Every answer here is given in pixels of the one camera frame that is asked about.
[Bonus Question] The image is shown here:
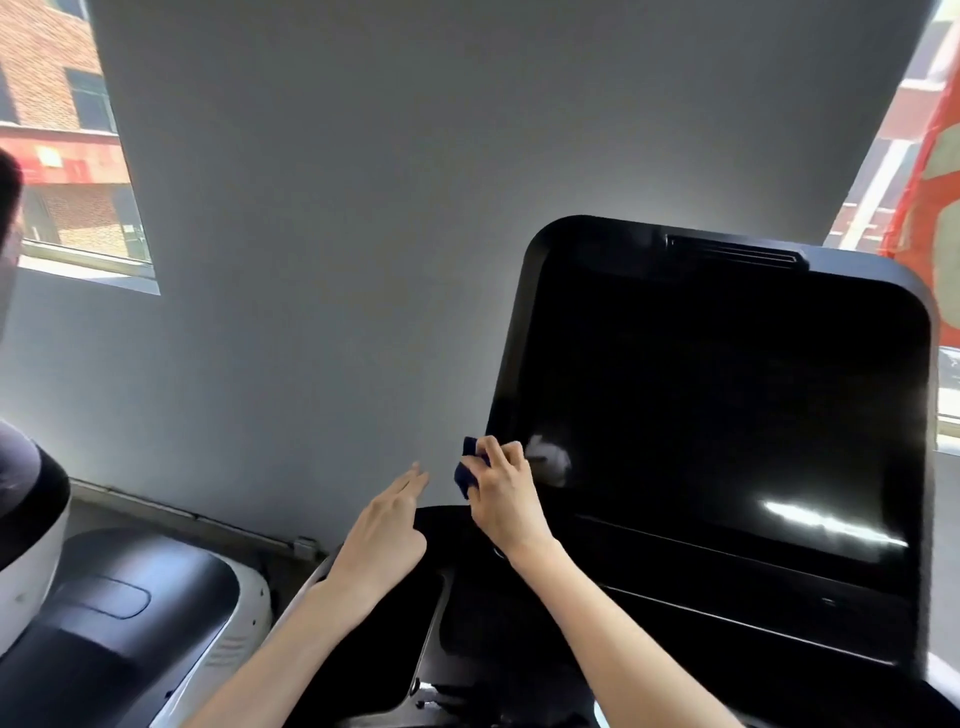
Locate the black and white treadmill hood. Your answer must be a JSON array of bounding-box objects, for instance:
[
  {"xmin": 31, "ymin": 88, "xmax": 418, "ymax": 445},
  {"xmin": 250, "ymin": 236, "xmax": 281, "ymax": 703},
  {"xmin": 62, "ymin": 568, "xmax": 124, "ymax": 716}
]
[{"xmin": 0, "ymin": 527, "xmax": 276, "ymax": 728}]

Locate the person's left hand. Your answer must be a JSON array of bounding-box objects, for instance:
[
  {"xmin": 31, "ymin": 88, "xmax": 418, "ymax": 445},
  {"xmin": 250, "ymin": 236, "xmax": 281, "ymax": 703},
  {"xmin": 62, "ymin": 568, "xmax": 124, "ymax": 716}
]
[{"xmin": 328, "ymin": 461, "xmax": 432, "ymax": 606}]

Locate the dark blue cleaning cloth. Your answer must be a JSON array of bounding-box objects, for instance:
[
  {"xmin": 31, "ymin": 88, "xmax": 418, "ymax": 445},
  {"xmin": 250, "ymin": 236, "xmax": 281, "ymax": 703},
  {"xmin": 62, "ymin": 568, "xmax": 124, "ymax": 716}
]
[{"xmin": 453, "ymin": 436, "xmax": 493, "ymax": 501}]

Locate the window with brick building view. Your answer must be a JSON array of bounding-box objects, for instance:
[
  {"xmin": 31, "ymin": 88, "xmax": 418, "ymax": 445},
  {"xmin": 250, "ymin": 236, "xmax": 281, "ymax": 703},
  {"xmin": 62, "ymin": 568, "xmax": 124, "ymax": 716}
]
[{"xmin": 0, "ymin": 0, "xmax": 163, "ymax": 296}]

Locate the grey wall cable conduit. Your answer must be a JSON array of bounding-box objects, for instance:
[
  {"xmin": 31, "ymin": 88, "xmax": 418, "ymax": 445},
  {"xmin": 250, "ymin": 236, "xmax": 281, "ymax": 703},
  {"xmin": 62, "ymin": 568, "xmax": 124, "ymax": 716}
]
[{"xmin": 70, "ymin": 478, "xmax": 324, "ymax": 561}]

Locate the person's right hand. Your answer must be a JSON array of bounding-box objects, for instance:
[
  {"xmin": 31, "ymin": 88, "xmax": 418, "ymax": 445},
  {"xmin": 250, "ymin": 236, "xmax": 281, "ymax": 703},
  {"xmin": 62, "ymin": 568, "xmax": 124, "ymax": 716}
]
[{"xmin": 457, "ymin": 439, "xmax": 556, "ymax": 563}]

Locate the black treadmill console screen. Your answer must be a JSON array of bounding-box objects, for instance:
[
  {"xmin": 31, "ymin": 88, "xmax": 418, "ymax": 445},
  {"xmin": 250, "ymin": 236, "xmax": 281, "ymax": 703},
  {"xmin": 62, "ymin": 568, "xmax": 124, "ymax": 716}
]
[{"xmin": 480, "ymin": 215, "xmax": 940, "ymax": 728}]

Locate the person's left forearm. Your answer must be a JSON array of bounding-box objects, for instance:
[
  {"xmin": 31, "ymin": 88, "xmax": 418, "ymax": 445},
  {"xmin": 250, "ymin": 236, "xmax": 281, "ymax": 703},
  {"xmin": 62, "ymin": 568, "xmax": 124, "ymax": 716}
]
[{"xmin": 182, "ymin": 576, "xmax": 380, "ymax": 728}]

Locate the white and black machine console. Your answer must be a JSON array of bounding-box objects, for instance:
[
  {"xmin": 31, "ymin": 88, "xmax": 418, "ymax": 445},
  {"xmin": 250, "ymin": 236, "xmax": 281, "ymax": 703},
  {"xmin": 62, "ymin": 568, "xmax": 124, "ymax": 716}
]
[{"xmin": 0, "ymin": 418, "xmax": 73, "ymax": 655}]

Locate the window with red banner view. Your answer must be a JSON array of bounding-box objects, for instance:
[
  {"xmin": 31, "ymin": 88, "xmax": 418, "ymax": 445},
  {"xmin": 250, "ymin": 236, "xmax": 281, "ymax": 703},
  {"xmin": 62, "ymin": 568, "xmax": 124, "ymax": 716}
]
[{"xmin": 823, "ymin": 0, "xmax": 960, "ymax": 445}]

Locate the person's right forearm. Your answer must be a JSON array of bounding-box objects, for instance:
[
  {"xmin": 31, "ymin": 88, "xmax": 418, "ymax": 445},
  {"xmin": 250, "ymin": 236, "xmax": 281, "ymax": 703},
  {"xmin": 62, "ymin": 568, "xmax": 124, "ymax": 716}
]
[{"xmin": 516, "ymin": 535, "xmax": 745, "ymax": 728}]

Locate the black treadmill frame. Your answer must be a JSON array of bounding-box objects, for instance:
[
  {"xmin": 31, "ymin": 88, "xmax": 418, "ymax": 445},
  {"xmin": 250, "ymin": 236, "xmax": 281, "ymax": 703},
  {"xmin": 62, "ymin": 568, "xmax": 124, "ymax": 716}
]
[{"xmin": 283, "ymin": 505, "xmax": 601, "ymax": 728}]

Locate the red banner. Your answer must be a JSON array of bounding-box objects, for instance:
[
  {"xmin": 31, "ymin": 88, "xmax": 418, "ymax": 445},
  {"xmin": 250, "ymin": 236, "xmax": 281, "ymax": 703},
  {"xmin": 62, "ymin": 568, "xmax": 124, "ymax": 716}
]
[{"xmin": 880, "ymin": 72, "xmax": 960, "ymax": 348}]

